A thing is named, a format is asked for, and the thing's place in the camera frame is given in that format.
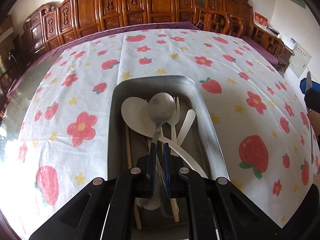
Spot strawberry flower print tablecloth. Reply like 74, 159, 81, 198
1, 29, 319, 239

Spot wooden side cabinet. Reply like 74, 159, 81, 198
278, 47, 295, 72

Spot carved wooden armchair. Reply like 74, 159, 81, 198
204, 0, 284, 58

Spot light wooden chopstick pair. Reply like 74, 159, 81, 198
170, 198, 180, 223

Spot red greeting card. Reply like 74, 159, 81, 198
253, 11, 268, 29

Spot purple armchair cushion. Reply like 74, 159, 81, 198
242, 36, 279, 65

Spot metal rectangular tray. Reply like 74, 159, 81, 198
107, 75, 230, 240

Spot large white ladle spoon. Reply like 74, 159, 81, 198
121, 97, 207, 178

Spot white plastic fork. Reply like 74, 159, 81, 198
168, 97, 180, 143

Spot carved wooden long bench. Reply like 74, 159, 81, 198
21, 0, 196, 58

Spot metal fork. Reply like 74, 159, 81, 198
156, 154, 174, 218

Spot silver metal spoon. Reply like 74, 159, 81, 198
146, 92, 175, 197

